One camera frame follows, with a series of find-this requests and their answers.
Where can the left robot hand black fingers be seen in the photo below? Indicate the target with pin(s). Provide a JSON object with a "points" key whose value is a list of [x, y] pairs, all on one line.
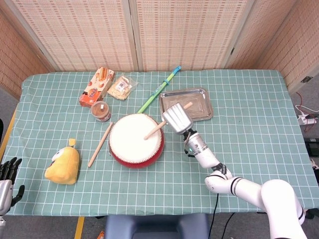
{"points": [[5, 194]]}

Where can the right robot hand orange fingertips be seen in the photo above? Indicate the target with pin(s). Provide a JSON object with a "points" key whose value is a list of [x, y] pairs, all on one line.
{"points": [[178, 118]]}

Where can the wooden drumstick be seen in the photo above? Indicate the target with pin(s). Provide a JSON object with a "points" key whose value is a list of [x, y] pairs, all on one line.
{"points": [[100, 145], [154, 132]]}

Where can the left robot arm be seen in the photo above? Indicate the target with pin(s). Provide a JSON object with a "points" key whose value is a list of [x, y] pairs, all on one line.
{"points": [[2, 220]]}

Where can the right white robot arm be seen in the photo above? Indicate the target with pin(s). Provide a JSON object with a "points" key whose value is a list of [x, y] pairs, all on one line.
{"points": [[274, 193]]}

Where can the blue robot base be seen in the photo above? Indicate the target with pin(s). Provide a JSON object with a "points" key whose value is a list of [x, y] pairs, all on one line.
{"points": [[157, 227]]}

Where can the rectangular metal tray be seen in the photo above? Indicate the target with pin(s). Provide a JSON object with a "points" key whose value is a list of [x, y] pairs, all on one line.
{"points": [[202, 104]]}

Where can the red drum white skin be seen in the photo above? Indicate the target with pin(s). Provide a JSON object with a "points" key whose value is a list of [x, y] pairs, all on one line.
{"points": [[129, 142]]}

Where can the green blue toy flute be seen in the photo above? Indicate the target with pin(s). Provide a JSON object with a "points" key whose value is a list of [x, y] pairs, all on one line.
{"points": [[159, 89]]}

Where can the yellow plush toy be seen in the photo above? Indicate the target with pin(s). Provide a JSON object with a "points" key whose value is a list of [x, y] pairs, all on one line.
{"points": [[63, 166]]}

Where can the black object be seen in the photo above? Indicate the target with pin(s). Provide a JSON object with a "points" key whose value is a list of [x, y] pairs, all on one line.
{"points": [[1, 129]]}

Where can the clear snack bag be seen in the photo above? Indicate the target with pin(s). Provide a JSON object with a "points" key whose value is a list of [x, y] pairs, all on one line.
{"points": [[120, 87]]}

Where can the green checkered tablecloth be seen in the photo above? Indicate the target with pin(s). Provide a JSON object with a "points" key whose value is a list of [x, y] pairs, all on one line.
{"points": [[249, 124]]}

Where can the round brown plastic jar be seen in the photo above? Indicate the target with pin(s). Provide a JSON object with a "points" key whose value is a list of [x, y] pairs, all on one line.
{"points": [[101, 110]]}

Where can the yellow floor tape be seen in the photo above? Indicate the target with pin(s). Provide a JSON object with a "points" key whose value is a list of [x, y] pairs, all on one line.
{"points": [[79, 227]]}

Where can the bamboo folding screen panel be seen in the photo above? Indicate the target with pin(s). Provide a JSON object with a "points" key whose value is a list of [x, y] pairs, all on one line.
{"points": [[82, 35], [286, 37], [15, 54], [189, 35]]}

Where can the orange biscuit box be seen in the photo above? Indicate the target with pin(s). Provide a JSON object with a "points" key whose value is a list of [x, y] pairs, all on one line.
{"points": [[96, 87]]}

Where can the white power strip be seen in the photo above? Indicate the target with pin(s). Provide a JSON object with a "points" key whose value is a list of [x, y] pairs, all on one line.
{"points": [[307, 120]]}

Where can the black box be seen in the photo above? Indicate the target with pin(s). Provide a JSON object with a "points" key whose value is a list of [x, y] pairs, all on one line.
{"points": [[312, 147]]}

